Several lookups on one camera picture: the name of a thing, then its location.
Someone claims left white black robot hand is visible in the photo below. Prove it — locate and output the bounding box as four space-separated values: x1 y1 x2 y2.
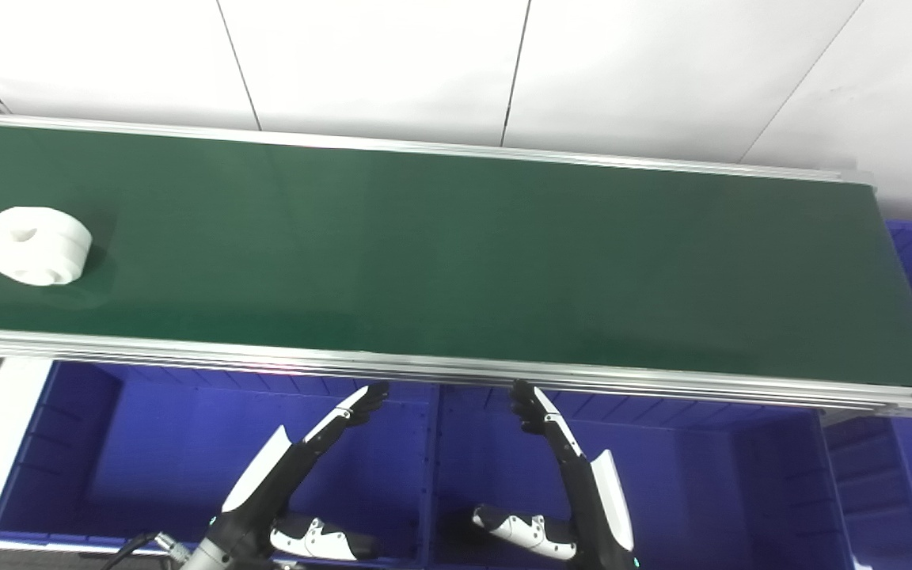
209 382 391 566

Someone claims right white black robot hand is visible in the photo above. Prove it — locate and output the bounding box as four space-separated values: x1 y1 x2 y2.
470 380 638 570

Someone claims white round plastic part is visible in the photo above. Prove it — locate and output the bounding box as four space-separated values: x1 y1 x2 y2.
0 206 94 287

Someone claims green conveyor belt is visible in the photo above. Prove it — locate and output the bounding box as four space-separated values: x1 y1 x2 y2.
0 111 912 420

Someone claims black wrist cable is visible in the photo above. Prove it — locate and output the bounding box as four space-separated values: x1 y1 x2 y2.
98 530 188 570

